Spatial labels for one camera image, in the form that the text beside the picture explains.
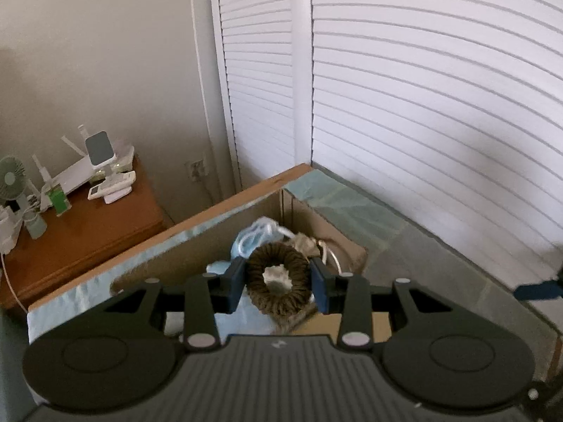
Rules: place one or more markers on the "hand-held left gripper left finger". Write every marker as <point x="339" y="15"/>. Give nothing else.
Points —
<point x="237" y="285"/>

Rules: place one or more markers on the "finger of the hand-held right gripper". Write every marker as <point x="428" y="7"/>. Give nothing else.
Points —
<point x="539" y="291"/>
<point x="545" y="404"/>

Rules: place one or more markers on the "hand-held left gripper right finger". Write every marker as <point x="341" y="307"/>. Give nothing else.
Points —
<point x="319" y="288"/>

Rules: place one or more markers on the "brown scrunchie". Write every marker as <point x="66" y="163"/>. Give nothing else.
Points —
<point x="259" y="290"/>

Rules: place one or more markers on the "blue face mask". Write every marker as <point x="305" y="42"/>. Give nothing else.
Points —
<point x="237" y="323"/>
<point x="248" y="241"/>

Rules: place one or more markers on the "cardboard box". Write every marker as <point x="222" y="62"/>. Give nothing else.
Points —
<point x="184" y="268"/>

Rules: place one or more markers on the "wooden nightstand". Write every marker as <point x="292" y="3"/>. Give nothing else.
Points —
<point x="88" y="237"/>

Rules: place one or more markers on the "white remote control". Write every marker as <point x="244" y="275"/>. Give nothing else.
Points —
<point x="110" y="187"/>

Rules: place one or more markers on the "green spray bottle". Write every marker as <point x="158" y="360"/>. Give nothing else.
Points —
<point x="60" y="202"/>

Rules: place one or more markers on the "white phone stand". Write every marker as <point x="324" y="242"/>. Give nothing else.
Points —
<point x="99" y="147"/>

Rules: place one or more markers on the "white router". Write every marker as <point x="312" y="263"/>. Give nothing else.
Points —
<point x="74" y="173"/>

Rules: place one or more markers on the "wide white louvered door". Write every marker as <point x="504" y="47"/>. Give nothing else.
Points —
<point x="440" y="118"/>

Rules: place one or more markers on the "grey-green cup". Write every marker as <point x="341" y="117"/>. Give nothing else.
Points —
<point x="36" y="226"/>

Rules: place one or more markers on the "narrow white louvered door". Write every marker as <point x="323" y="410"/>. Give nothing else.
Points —
<point x="259" y="74"/>

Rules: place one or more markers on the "white power strip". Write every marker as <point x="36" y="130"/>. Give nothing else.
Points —
<point x="9" y="233"/>

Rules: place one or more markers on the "teal bedsheet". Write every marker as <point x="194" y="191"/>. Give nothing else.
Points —
<point x="13" y="360"/>

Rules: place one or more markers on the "small green desk fan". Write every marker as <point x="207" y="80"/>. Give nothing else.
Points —
<point x="11" y="176"/>

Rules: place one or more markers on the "white wall conduit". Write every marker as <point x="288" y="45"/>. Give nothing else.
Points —
<point x="198" y="52"/>

